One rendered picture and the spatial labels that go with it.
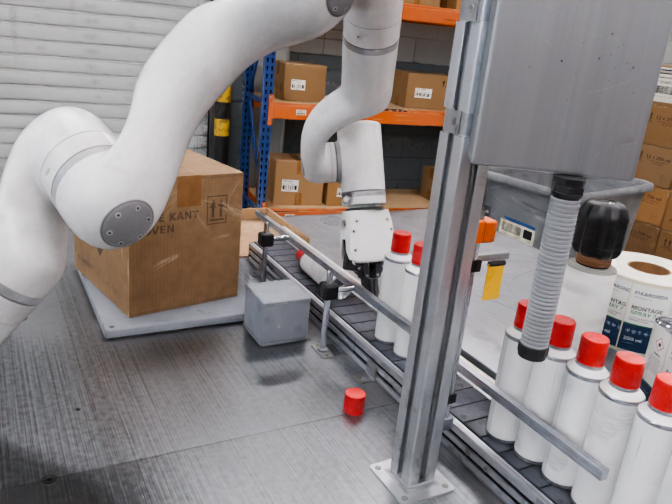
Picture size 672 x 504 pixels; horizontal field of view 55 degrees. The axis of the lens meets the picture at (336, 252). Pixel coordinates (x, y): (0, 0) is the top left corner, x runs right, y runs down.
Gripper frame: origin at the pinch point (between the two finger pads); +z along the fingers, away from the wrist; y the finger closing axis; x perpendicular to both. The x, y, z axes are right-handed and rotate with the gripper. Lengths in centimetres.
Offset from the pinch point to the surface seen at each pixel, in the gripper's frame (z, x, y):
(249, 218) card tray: -18, 80, 7
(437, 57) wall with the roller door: -156, 333, 283
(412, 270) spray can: -3.9, -17.7, -2.3
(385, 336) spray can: 8.1, -7.7, -2.1
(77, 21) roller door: -167, 357, 2
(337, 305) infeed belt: 3.5, 9.4, -2.3
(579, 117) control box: -21, -60, -10
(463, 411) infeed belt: 17.4, -28.5, -2.3
